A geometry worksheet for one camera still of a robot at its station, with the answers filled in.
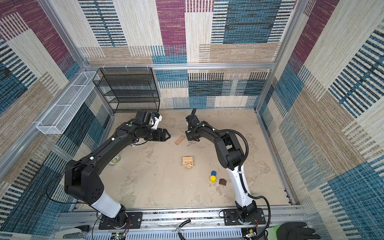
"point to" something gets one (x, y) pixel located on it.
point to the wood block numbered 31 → (188, 167)
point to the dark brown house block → (222, 181)
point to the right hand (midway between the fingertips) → (192, 136)
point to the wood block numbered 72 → (194, 163)
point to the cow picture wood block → (187, 163)
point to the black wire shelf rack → (128, 85)
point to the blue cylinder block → (213, 173)
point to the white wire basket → (60, 114)
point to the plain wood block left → (179, 140)
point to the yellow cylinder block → (213, 179)
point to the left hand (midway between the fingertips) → (165, 133)
